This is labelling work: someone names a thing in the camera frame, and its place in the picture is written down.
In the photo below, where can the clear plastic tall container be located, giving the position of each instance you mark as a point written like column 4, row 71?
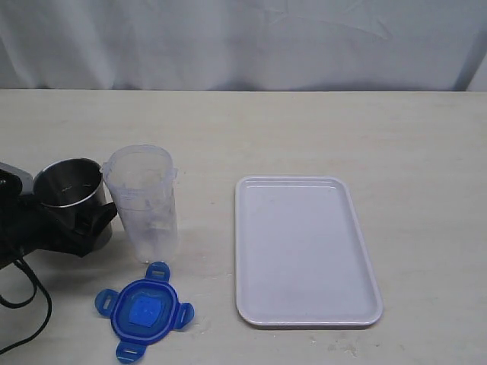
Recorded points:
column 140, row 179

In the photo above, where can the blue plastic clip lid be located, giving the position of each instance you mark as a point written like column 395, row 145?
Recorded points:
column 144, row 312

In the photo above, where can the white rectangular tray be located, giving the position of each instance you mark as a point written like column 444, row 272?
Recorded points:
column 300, row 256

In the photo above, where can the stainless steel cup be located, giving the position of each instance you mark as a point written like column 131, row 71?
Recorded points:
column 66, row 185

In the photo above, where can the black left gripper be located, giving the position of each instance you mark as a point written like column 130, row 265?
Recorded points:
column 27, row 226

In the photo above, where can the white backdrop curtain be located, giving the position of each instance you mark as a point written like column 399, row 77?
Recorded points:
column 244, row 45

